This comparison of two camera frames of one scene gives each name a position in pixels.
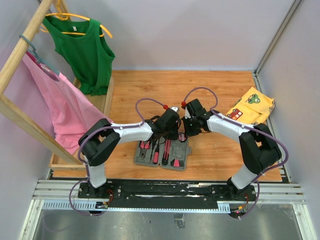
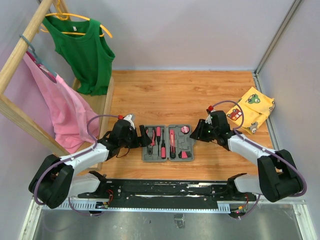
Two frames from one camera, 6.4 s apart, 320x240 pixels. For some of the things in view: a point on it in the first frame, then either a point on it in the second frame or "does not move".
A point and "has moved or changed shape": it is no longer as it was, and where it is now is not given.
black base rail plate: x=167 y=190 does not move
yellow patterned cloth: x=253 y=107 does not move
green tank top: x=82 y=45 does not move
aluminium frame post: x=273 y=44 does not move
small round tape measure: x=182 y=137 has moved or changed shape
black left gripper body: x=171 y=133 → x=132 y=140
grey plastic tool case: x=167 y=154 has moved or changed shape
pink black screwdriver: x=156 y=153 → x=163 y=149
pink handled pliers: x=144 y=145 → x=153 y=143
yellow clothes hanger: x=65 y=16 does not move
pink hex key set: x=177 y=163 → x=184 y=154
